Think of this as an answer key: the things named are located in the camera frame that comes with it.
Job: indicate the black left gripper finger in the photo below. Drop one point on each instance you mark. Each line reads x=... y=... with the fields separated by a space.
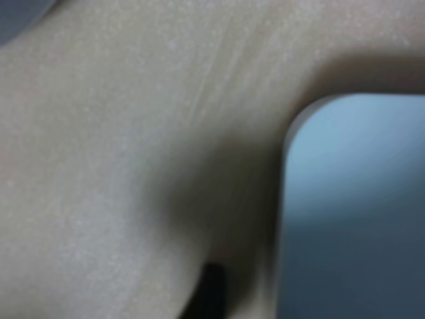
x=208 y=298

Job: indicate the white eraser box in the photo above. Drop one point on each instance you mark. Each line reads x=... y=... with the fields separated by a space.
x=351 y=232

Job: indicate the peach tablecloth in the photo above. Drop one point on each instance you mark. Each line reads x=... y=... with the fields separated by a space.
x=142 y=139

